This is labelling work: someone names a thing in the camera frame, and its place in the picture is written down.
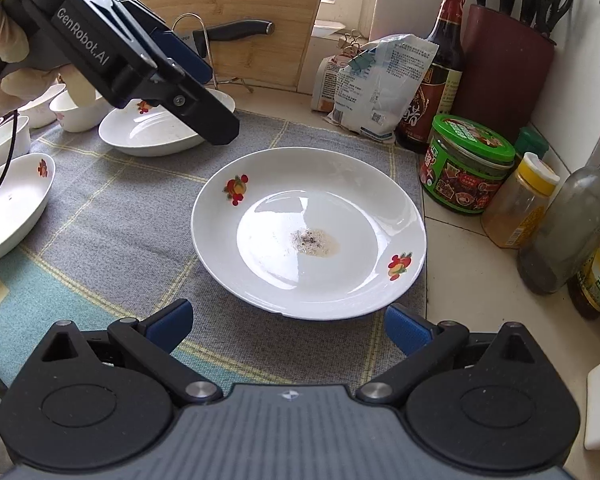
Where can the gray plaid cloth mat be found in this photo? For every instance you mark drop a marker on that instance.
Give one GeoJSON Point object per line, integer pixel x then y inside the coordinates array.
{"type": "Point", "coordinates": [130, 220]}

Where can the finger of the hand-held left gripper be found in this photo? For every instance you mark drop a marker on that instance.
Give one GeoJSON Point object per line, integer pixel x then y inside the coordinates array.
{"type": "Point", "coordinates": [200, 115]}
{"type": "Point", "coordinates": [182, 57]}

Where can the small white dish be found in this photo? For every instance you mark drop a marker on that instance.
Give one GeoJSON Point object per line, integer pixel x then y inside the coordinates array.
{"type": "Point", "coordinates": [328, 29]}

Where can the blue binder clip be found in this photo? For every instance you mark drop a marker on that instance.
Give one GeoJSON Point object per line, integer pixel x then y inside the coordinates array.
{"type": "Point", "coordinates": [360, 61]}

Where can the white bag with blue print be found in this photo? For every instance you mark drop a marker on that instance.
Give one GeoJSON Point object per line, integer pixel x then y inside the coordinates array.
{"type": "Point", "coordinates": [380, 90]}

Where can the white fruit print plate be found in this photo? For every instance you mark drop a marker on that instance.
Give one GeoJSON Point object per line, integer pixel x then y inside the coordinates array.
{"type": "Point", "coordinates": [330, 200]}
{"type": "Point", "coordinates": [10, 210]}
{"type": "Point", "coordinates": [145, 135]}

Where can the green lid sauce jar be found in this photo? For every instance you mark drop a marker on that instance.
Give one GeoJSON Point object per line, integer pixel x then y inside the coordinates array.
{"type": "Point", "coordinates": [460, 170]}

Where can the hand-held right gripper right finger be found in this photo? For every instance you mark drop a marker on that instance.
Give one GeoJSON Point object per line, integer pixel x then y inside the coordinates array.
{"type": "Point", "coordinates": [405, 330]}

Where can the dark soy sauce bottle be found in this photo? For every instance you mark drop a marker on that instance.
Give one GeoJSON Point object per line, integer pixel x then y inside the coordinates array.
{"type": "Point", "coordinates": [442, 50]}

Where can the person's left hand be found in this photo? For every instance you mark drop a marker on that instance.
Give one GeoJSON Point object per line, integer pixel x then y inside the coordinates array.
{"type": "Point", "coordinates": [10, 25]}

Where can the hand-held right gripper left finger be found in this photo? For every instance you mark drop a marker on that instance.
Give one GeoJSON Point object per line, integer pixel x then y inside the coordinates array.
{"type": "Point", "coordinates": [170, 322]}

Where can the white bag with red print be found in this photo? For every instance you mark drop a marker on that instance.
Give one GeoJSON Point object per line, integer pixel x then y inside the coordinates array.
{"type": "Point", "coordinates": [325, 87]}

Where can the dark red knife block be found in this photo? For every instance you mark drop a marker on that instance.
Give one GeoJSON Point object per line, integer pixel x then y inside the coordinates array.
{"type": "Point", "coordinates": [505, 75]}

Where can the yellow lid spice jar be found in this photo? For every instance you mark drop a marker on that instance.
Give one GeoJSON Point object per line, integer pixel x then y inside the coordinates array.
{"type": "Point", "coordinates": [517, 210]}

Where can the green cap bottle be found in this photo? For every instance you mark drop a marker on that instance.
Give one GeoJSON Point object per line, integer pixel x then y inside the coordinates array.
{"type": "Point", "coordinates": [530, 142]}

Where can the clear glass bottle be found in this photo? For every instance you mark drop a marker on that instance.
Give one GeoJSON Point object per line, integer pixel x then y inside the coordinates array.
{"type": "Point", "coordinates": [565, 230]}

